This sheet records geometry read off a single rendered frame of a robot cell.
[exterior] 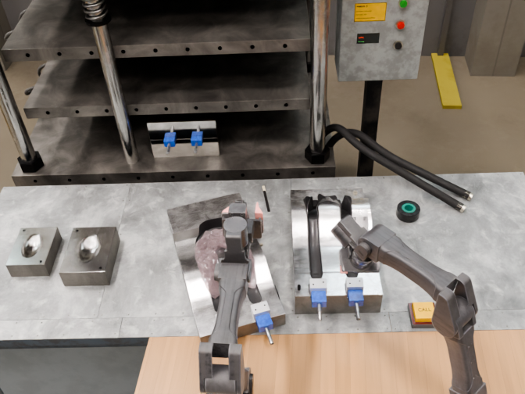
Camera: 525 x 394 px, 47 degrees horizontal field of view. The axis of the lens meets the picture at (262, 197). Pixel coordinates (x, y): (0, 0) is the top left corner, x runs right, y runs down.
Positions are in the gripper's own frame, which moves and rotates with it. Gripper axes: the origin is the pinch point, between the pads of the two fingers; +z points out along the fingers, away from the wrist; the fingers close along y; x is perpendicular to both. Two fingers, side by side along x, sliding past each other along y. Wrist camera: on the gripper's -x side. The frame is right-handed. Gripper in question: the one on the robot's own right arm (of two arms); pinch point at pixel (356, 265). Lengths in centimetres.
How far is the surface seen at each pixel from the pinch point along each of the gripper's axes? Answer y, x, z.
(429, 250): -28.1, -9.7, 29.4
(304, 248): 14.0, -9.5, 19.7
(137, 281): 69, -1, 24
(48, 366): 101, 25, 37
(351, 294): 1.2, 7.2, 7.8
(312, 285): 12.3, 4.4, 7.9
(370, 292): -4.8, 6.6, 9.7
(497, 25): -124, -190, 180
